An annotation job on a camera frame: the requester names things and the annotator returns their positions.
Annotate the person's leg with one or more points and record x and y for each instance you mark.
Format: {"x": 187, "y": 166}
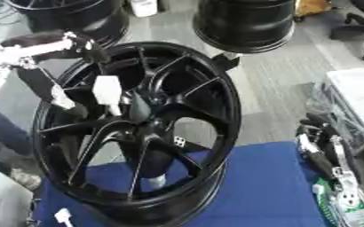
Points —
{"x": 4, "y": 130}

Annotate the black wheel support bracket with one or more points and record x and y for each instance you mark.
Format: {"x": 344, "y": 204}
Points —
{"x": 226, "y": 61}

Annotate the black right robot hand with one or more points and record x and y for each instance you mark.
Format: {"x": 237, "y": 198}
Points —
{"x": 319, "y": 153}

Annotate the person's shoe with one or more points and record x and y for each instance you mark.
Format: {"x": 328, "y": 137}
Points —
{"x": 27, "y": 178}

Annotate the white pin with flat head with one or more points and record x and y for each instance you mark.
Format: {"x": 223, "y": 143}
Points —
{"x": 63, "y": 216}
{"x": 107, "y": 90}

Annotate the tan cardboard box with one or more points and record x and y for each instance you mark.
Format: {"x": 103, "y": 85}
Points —
{"x": 312, "y": 7}

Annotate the black spoked wheel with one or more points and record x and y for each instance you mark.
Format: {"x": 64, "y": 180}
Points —
{"x": 211, "y": 97}

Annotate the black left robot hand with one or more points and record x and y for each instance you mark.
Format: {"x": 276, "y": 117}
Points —
{"x": 37, "y": 81}

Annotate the white box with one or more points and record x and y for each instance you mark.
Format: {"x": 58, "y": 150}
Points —
{"x": 143, "y": 7}

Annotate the black wheel rim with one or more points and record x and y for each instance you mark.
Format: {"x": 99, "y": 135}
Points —
{"x": 94, "y": 20}
{"x": 244, "y": 25}

